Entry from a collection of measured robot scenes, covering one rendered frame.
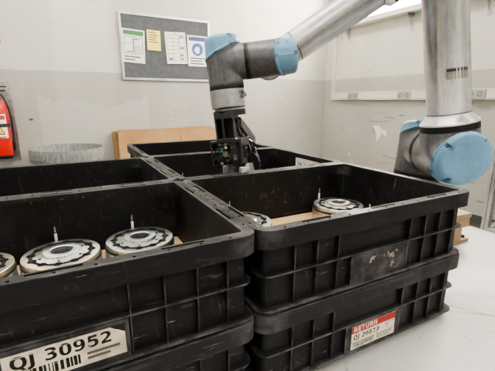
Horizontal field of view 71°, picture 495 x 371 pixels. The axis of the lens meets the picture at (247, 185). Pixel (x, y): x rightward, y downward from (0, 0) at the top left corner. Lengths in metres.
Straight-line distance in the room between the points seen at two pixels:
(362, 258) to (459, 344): 0.24
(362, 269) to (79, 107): 3.27
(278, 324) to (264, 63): 0.51
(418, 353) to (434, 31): 0.59
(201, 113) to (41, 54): 1.52
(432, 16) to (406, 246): 0.47
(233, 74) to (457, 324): 0.62
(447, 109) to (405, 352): 0.48
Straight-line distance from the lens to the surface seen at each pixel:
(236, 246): 0.38
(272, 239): 0.40
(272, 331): 0.46
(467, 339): 0.70
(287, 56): 0.75
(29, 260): 0.57
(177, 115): 3.76
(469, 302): 0.81
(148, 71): 3.68
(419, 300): 0.67
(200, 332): 0.42
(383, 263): 0.55
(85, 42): 3.62
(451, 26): 0.83
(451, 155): 0.82
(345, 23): 0.92
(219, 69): 0.75
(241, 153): 0.73
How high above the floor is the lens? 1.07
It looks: 14 degrees down
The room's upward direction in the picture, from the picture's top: straight up
